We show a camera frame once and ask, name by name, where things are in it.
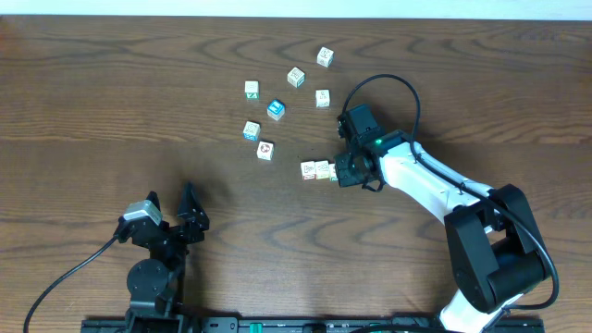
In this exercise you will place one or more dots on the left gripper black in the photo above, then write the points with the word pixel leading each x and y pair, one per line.
pixel 172 232

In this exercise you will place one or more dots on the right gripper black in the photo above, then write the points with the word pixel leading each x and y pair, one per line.
pixel 345 178

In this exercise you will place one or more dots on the wooden block green edge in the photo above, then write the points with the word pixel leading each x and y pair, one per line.
pixel 332 172

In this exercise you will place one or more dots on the wooden block yellow W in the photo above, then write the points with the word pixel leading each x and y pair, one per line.
pixel 322 169

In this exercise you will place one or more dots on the wooden block red edge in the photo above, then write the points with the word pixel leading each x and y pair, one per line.
pixel 308 170

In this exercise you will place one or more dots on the wooden block plain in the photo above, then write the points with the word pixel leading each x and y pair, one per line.
pixel 322 98

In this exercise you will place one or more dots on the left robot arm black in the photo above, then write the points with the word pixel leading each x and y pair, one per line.
pixel 156 284

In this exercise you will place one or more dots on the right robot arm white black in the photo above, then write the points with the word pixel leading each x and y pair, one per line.
pixel 497 253

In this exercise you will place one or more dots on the wooden block red circle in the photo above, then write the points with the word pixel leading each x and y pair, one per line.
pixel 265 151

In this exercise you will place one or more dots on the wooden block blue I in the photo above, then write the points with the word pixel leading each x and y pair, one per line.
pixel 276 109

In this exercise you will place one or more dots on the wooden block blue side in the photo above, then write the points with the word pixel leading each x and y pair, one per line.
pixel 251 131

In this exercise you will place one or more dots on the wooden block teal edge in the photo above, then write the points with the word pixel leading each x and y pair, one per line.
pixel 296 77

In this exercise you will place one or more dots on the wooden block top right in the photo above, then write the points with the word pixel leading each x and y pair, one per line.
pixel 325 57

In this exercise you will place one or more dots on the wooden block green Z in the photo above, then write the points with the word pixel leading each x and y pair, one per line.
pixel 251 89

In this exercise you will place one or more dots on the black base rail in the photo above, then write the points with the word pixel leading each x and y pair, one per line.
pixel 236 325

